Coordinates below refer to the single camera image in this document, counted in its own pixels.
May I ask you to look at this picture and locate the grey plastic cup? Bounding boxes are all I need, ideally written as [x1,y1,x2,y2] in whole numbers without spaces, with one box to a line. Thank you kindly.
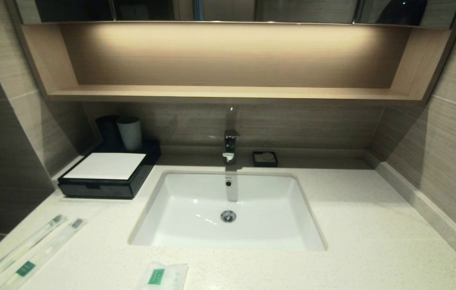
[116,116,143,151]

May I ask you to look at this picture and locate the white rectangular board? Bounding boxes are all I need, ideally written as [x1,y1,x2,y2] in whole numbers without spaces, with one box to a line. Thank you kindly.
[62,152,147,180]

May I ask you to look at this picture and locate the black amenity tray box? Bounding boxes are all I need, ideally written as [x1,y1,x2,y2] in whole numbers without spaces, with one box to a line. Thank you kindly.
[57,139,162,200]

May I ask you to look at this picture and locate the chrome faucet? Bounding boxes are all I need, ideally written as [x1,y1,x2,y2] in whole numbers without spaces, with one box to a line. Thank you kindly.
[222,129,241,166]

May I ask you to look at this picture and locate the black soap dish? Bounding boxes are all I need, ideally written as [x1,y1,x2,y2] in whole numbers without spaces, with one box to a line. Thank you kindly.
[252,151,279,168]

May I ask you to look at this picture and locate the white ceramic sink basin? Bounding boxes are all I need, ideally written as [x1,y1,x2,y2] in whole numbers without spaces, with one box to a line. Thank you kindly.
[128,170,328,252]

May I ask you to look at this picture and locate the black plastic cup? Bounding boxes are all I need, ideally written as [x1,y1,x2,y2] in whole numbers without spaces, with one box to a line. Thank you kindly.
[95,115,123,148]

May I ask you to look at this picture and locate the small sachet green label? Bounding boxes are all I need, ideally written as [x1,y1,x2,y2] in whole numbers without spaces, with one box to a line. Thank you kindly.
[134,262,189,290]

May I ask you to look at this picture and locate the mirror cabinet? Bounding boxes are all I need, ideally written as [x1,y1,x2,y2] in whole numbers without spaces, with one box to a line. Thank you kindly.
[14,0,456,29]

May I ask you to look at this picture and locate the wrapped toothbrush plain packet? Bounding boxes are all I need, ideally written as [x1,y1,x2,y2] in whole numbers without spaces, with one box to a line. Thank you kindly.
[0,214,68,284]

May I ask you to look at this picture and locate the wrapped toothbrush green label packet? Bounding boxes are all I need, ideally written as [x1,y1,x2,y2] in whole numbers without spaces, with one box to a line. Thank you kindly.
[0,218,87,290]

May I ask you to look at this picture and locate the wooden wall shelf niche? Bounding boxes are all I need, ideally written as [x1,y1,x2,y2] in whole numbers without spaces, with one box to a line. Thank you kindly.
[6,20,456,106]

